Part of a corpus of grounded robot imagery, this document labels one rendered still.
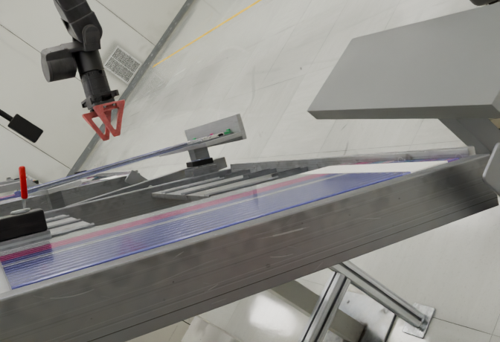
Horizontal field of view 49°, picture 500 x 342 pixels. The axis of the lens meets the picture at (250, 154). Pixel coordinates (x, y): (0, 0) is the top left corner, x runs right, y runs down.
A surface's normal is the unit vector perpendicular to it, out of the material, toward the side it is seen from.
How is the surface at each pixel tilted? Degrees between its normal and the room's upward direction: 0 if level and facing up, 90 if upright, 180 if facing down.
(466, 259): 0
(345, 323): 90
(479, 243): 0
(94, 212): 90
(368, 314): 0
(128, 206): 90
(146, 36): 90
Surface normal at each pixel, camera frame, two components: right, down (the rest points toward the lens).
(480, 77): -0.75, -0.55
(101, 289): 0.46, -0.04
